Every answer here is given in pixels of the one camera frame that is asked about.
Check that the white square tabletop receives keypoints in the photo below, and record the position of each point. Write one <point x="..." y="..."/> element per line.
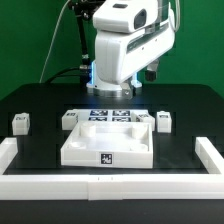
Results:
<point x="109" y="144"/>

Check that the white marker sheet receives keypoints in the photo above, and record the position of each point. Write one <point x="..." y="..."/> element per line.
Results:
<point x="114" y="115"/>

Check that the white U-shaped fence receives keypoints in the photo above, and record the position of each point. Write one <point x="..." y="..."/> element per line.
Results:
<point x="115" y="187"/>

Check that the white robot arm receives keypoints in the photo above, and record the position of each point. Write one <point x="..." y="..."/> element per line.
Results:
<point x="131" y="35"/>

